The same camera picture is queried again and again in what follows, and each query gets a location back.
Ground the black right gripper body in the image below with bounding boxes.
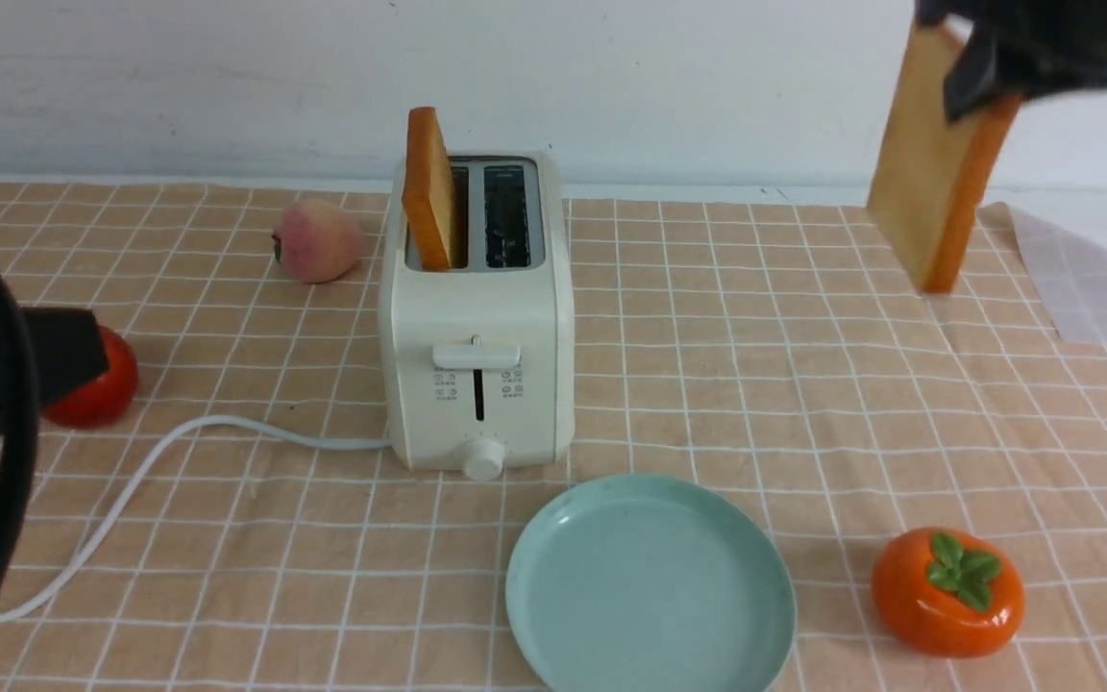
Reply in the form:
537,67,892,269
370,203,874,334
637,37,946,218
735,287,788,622
915,1,1107,99

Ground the red tomato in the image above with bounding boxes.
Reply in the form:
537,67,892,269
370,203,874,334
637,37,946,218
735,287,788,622
42,326,139,431

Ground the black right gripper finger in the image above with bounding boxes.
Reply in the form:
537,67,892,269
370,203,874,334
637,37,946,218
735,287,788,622
942,37,1021,122

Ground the orange persimmon with green leaves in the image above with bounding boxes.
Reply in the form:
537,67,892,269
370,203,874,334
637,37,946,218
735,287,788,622
871,527,1026,658

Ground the toast slice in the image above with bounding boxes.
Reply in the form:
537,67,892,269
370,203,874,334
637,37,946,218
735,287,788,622
403,107,467,272
866,25,1020,295

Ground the white toaster power cord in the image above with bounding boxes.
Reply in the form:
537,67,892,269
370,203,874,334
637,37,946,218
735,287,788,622
0,414,391,624

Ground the light green plate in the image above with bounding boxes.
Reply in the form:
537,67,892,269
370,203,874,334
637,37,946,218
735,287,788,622
504,476,797,691

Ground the orange checkered tablecloth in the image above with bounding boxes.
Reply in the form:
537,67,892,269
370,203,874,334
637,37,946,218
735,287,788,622
0,183,1107,691

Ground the pink peach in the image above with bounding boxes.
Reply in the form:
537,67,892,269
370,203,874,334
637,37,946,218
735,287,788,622
271,200,366,285

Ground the cream white toaster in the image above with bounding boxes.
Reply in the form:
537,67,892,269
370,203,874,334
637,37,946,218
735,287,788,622
377,152,576,482

